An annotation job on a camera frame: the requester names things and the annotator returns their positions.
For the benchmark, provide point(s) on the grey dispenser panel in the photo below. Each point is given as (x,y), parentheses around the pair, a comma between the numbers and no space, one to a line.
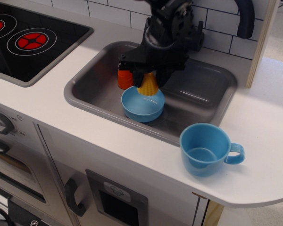
(118,202)

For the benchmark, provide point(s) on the blue plastic bowl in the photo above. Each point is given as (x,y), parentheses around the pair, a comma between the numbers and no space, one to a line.
(142,108)

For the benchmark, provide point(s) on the wooden side post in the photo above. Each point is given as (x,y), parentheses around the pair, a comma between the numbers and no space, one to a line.
(268,21)

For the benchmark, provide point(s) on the dark grey cabinet handle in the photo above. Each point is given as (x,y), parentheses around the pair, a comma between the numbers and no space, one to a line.
(70,190)

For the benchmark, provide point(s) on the dark grey toy faucet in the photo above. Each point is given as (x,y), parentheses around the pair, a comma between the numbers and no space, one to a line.
(227,24)

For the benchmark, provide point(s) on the orange toy carrot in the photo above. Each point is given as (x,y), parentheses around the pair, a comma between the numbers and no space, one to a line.
(124,79)

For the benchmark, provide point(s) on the grey toy sink basin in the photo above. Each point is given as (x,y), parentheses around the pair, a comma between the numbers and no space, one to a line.
(200,93)

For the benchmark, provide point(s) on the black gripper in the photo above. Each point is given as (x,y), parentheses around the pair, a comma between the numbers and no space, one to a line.
(146,58)

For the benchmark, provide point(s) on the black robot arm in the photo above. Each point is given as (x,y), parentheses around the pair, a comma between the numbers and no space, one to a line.
(169,24)

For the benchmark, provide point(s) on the yellow toy corn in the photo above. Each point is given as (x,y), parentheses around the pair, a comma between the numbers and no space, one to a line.
(149,85)

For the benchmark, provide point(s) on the grey oven knob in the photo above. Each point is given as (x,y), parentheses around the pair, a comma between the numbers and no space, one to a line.
(6,125)

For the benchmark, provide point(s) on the black toy stovetop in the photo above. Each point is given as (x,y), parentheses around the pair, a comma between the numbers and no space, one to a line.
(31,44)

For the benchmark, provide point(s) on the blue plastic cup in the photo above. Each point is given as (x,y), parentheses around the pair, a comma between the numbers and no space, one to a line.
(206,147)

